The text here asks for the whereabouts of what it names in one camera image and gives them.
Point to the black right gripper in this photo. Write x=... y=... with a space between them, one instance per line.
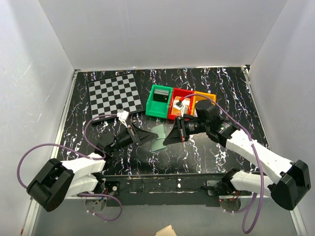
x=178 y=133

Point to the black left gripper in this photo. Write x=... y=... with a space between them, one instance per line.
x=138 y=136

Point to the mint green card holder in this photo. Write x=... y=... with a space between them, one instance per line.
x=157 y=143

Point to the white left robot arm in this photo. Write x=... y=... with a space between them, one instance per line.
x=58 y=180

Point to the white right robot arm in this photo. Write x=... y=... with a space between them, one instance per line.
x=283 y=180

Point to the orange white cards stack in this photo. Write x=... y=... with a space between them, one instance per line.
x=186 y=102

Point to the black cards stack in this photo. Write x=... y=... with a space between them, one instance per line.
x=160 y=95

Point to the green plastic bin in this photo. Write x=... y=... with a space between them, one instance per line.
x=158 y=109

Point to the red plastic bin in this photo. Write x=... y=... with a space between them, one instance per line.
x=182 y=93

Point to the black grey chessboard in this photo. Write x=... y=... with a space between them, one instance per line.
x=111 y=95

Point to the orange plastic bin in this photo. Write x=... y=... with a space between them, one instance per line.
x=198 y=96

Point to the cardboard piece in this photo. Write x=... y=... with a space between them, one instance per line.
x=166 y=231

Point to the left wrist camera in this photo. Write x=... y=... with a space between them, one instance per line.
x=123 y=116

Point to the black mounting base rail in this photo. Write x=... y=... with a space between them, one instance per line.
x=164 y=189

